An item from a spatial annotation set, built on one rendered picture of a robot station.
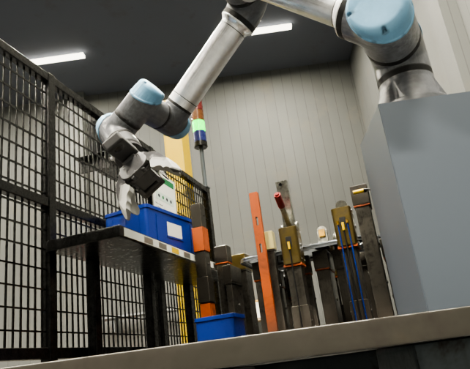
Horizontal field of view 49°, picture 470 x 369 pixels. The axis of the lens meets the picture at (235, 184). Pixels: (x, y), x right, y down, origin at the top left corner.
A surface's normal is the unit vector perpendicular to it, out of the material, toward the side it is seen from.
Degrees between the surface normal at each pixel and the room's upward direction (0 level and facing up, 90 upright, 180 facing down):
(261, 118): 90
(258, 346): 90
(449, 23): 90
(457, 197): 90
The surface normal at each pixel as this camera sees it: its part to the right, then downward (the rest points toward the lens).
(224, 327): -0.32, -0.28
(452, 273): -0.06, -0.33
